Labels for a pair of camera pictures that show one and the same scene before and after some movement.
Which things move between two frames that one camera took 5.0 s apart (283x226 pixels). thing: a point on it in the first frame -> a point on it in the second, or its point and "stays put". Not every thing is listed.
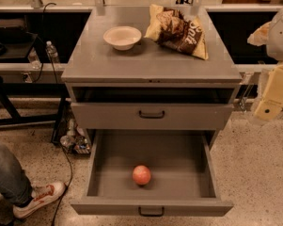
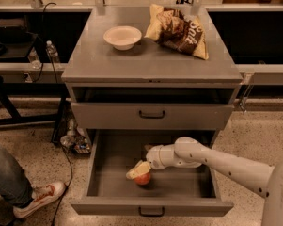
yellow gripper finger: [277, 92] -> [185, 151]
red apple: [141, 174] stays put
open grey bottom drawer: [182, 174] stays put
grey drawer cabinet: [149, 96] stays put
